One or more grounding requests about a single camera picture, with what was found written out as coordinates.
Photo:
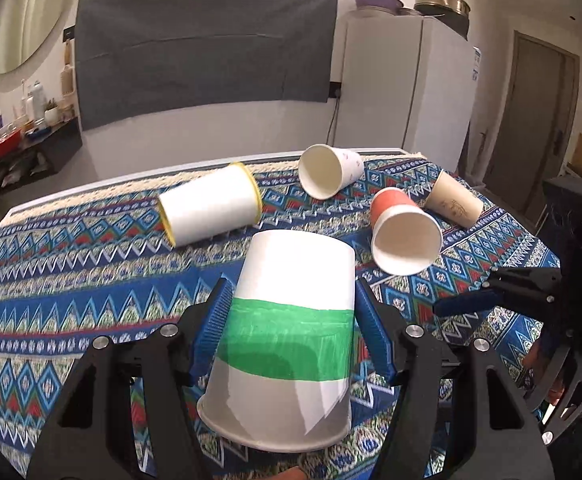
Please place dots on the white cup with pink hearts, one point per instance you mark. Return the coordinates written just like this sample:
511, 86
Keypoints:
324, 171

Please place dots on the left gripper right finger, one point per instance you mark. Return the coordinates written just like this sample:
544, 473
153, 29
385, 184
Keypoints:
493, 435

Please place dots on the yellow rimmed white paper cup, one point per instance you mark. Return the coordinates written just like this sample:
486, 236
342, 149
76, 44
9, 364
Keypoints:
226, 199

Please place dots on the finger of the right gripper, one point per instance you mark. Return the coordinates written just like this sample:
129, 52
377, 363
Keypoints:
531, 292
566, 363

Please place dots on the black wall shelf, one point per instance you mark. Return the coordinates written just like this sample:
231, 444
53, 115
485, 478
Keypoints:
40, 158

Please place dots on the blue patterned tablecloth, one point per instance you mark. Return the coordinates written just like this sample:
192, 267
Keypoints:
98, 262

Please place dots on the orange and white paper cup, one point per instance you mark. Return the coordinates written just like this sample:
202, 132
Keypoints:
405, 239

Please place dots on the dark grey wall panel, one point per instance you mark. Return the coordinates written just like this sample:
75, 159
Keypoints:
137, 57

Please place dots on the beige kraft paper cup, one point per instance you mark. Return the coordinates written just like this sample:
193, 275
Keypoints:
454, 202

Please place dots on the oval wall mirror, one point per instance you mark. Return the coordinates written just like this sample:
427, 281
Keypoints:
24, 26

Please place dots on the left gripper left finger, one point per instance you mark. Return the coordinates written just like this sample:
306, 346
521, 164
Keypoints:
89, 433

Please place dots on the red container on shelf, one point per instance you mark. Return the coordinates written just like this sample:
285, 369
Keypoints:
10, 143

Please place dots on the brown wooden door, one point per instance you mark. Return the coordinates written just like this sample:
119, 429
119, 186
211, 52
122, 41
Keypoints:
537, 121

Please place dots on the purple bowl on fridge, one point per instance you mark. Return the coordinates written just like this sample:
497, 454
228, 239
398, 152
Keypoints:
389, 6

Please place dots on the green striped white paper cup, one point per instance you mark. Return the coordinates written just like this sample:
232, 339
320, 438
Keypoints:
281, 372

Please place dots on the white refrigerator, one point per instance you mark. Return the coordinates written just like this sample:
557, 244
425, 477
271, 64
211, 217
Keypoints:
407, 82

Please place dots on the black pot on fridge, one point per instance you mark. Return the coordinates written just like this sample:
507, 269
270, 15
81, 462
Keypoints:
453, 13

